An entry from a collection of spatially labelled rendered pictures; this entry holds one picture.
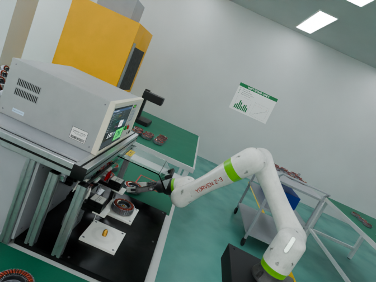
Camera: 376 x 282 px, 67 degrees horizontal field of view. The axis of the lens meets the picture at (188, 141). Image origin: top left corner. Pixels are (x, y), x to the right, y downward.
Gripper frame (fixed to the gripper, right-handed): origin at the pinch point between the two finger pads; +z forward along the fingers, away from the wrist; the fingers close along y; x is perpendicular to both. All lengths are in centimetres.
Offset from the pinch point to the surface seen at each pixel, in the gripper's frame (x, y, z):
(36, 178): 21, -79, -10
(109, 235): -9, -52, -16
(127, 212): -5.2, -33.6, -14.6
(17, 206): 12, -82, -4
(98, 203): 7, -59, -17
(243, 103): 77, 485, -15
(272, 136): -4, 510, -72
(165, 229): -18.7, -17.9, -26.4
